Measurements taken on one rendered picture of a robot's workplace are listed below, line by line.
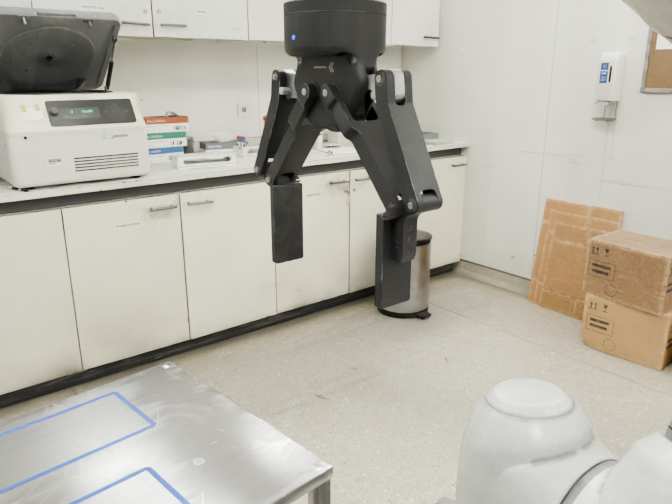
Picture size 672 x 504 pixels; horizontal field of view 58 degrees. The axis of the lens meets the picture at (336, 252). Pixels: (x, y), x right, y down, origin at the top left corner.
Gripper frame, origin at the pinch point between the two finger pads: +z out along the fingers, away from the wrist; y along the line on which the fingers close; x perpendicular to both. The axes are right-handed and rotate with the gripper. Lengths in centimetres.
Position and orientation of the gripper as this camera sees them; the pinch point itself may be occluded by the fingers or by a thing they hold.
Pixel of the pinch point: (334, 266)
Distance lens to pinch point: 49.4
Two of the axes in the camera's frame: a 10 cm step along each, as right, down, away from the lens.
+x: -7.8, 1.8, -6.0
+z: 0.0, 9.6, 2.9
